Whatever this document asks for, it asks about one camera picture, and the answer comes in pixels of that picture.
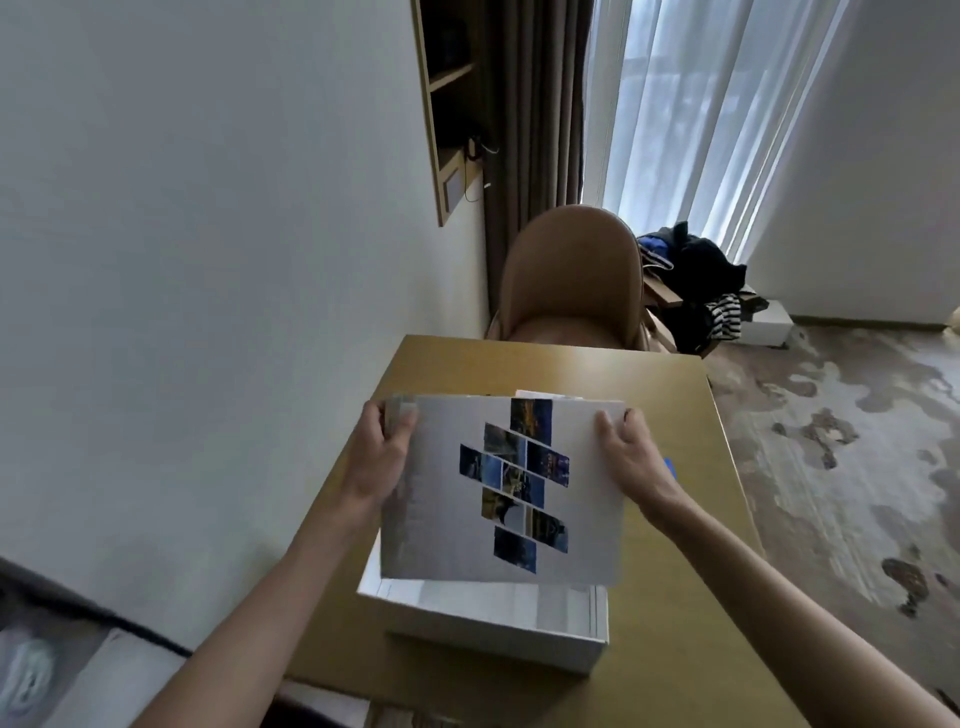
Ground brown curtain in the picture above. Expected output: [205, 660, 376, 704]
[480, 0, 598, 316]

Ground person's left hand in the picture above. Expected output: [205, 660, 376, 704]
[341, 401, 420, 516]

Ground pile of dark clothes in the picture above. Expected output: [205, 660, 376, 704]
[636, 221, 770, 355]

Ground person's right forearm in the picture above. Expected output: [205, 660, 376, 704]
[641, 487, 960, 728]

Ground grey box lid photo collage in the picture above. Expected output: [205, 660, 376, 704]
[378, 393, 628, 587]

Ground wooden wall shelf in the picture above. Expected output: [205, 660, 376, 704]
[411, 0, 498, 228]

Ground small white box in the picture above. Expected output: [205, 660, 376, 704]
[738, 300, 795, 348]

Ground white cardboard box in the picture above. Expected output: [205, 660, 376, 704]
[356, 525, 610, 676]

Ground tan leather chair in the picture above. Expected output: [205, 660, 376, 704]
[486, 204, 676, 354]

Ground person's right hand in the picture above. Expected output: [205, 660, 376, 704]
[595, 408, 681, 520]

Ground brown cardboard box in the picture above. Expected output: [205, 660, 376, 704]
[641, 271, 685, 309]

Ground person's left forearm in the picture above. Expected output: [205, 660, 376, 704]
[133, 491, 385, 728]

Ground black white striped cloth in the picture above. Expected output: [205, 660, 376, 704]
[708, 294, 744, 343]

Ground white sheer curtain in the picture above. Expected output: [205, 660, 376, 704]
[581, 0, 855, 265]

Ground black cable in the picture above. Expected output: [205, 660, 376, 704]
[463, 135, 501, 204]

